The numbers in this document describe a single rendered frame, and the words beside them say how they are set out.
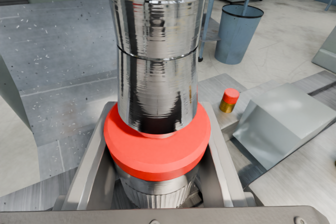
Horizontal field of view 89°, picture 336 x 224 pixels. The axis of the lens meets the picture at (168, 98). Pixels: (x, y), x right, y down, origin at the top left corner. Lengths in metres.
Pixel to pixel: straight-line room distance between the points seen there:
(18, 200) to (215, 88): 0.32
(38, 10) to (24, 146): 1.44
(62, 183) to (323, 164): 0.31
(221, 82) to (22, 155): 1.59
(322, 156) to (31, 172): 1.57
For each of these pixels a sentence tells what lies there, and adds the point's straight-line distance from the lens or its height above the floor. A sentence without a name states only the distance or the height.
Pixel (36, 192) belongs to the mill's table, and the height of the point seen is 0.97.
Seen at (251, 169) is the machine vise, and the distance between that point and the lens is 0.23.
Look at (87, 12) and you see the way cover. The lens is 0.42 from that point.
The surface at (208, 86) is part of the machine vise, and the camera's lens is 0.30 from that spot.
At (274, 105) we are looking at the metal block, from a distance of 0.19.
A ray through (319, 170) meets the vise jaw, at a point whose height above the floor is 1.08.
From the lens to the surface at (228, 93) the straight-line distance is 0.20.
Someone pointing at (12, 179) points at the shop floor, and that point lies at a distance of 1.65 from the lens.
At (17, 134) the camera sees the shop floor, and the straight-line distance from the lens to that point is 1.89.
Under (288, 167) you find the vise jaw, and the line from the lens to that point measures 0.20.
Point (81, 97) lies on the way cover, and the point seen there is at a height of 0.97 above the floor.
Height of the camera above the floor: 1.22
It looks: 43 degrees down
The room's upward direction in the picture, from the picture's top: 3 degrees clockwise
